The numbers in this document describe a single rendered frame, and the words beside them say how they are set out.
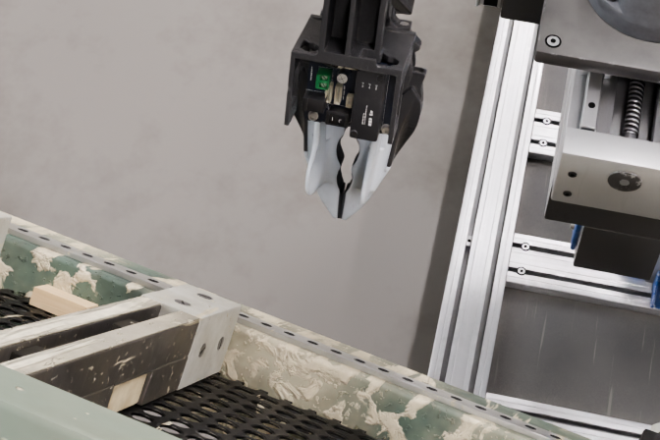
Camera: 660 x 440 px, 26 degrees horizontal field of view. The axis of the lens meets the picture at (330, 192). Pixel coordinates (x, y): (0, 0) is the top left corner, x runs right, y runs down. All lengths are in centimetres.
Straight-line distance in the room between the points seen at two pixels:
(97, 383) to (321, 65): 33
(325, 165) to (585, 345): 128
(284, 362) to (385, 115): 54
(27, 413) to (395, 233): 229
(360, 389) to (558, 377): 83
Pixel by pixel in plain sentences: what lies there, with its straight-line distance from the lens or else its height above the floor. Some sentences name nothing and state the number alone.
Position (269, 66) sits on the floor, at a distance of 274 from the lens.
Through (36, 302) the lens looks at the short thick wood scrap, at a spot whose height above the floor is 91.
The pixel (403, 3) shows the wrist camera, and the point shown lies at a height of 143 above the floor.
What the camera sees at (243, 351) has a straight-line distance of 142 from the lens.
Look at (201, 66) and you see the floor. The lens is 275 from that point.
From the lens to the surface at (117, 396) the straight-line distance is 116.
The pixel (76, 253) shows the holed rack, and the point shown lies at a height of 90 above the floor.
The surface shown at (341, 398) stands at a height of 89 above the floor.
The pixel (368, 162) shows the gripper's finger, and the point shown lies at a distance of 95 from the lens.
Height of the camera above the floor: 217
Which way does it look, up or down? 57 degrees down
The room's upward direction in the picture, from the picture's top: straight up
